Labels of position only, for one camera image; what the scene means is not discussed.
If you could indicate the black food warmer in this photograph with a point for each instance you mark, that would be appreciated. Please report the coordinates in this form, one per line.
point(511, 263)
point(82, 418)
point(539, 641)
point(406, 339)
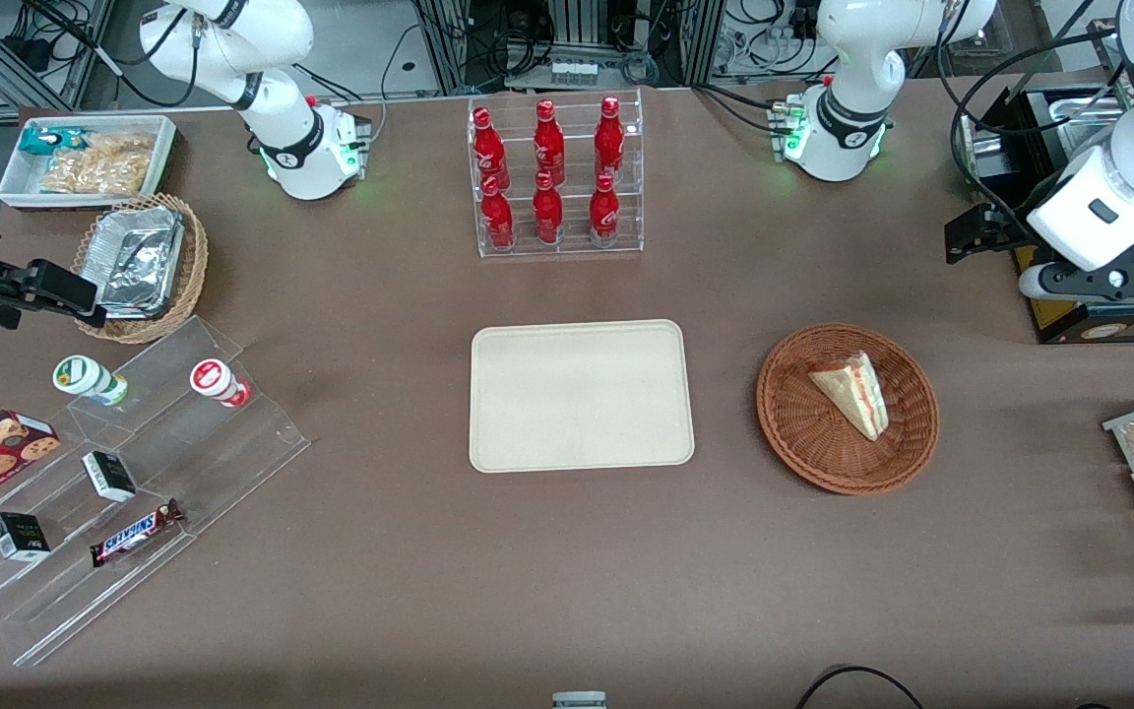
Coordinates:
point(1118, 327)

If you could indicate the clear bag of crackers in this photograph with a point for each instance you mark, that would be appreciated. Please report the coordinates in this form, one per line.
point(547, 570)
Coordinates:
point(99, 165)

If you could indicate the clear acrylic bottle rack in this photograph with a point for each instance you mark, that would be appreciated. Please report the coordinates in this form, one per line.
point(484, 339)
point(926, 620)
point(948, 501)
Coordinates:
point(567, 246)

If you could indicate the steel warmer pan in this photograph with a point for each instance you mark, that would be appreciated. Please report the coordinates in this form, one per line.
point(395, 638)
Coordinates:
point(1079, 104)

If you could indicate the tan wicker basket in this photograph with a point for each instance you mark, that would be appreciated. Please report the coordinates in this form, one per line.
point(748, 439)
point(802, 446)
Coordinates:
point(195, 256)

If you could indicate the stack of foil trays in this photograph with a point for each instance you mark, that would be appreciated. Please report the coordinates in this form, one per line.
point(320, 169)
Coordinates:
point(139, 261)

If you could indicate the Snickers chocolate bar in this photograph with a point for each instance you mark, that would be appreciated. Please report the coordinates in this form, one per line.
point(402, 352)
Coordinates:
point(134, 534)

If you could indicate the green lid yogurt cup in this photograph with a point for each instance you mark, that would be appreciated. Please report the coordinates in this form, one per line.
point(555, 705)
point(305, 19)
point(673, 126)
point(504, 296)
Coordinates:
point(85, 377)

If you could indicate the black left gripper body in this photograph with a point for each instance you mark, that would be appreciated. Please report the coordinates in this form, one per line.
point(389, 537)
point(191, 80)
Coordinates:
point(1000, 225)

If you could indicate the brown round wicker basket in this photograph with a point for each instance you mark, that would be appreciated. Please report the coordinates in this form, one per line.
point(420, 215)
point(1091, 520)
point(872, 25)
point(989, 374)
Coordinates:
point(793, 433)

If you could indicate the red lid yogurt cup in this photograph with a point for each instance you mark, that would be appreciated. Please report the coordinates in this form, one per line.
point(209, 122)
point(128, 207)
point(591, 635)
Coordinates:
point(216, 380)

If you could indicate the aluminium frame rack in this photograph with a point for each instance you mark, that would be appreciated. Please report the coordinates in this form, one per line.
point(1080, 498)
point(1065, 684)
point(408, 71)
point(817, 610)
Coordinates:
point(577, 25)

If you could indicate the white power strip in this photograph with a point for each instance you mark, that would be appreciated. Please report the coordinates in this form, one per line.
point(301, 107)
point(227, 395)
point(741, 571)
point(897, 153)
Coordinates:
point(575, 71)

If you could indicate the clear acrylic stepped stand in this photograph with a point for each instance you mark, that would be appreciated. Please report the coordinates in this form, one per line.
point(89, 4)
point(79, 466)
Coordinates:
point(232, 463)

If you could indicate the white rectangular bin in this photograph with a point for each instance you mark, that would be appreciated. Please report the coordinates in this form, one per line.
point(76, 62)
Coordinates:
point(21, 177)

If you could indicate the beige plastic tray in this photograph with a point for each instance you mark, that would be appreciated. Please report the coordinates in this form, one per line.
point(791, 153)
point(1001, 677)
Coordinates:
point(582, 394)

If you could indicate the triangular sandwich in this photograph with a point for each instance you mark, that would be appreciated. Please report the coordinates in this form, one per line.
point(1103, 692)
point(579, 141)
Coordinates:
point(854, 394)

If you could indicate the small black box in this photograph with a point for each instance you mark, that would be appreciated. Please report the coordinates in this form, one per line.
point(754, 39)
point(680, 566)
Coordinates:
point(110, 476)
point(20, 537)

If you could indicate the red cola bottle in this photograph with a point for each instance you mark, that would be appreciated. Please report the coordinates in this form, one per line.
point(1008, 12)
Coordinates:
point(488, 150)
point(609, 140)
point(548, 146)
point(497, 215)
point(547, 210)
point(604, 212)

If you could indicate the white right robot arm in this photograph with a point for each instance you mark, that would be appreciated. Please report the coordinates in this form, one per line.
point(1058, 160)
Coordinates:
point(282, 118)

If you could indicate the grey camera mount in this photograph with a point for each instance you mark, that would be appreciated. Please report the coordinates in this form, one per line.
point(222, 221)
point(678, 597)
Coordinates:
point(579, 700)

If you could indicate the teal snack packet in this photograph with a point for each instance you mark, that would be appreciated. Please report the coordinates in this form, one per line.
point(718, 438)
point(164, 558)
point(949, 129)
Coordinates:
point(45, 141)

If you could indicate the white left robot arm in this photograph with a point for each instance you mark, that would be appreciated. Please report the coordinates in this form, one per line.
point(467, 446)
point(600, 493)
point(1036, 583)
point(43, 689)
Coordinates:
point(848, 128)

